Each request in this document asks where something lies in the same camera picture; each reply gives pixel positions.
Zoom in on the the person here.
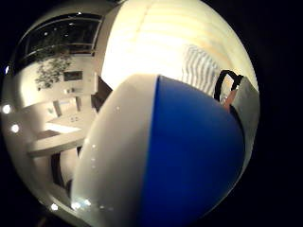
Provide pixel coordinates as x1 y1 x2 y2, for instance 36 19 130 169
181 44 223 97

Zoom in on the blue and white ball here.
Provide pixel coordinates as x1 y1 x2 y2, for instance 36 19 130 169
69 74 246 227

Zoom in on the large dark window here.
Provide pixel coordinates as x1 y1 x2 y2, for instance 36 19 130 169
13 12 104 70

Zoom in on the dark framed picture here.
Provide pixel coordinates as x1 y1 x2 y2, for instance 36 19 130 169
62 70 84 82

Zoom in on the dark leafy wall decoration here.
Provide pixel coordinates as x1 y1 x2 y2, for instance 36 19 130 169
34 54 74 92

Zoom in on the white counter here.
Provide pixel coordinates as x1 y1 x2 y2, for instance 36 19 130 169
27 108 97 159

